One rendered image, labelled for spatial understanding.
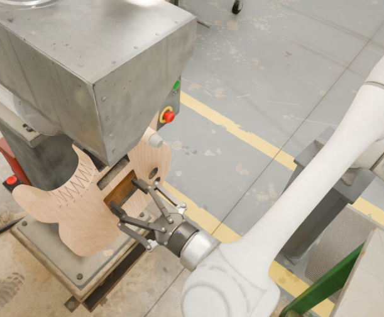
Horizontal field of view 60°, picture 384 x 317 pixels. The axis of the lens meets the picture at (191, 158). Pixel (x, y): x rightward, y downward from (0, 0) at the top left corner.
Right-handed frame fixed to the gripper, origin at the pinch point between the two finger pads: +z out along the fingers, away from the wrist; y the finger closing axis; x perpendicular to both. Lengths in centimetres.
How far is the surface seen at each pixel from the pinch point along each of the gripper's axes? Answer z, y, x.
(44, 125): 16.4, -2.1, 16.7
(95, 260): 23, -17, -74
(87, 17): -3.8, 5.0, 47.6
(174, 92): 14.4, 35.5, -6.6
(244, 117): 32, 121, -126
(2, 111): 36.7, -3.9, 8.1
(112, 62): -12.0, 1.1, 48.2
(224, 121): 41, 109, -124
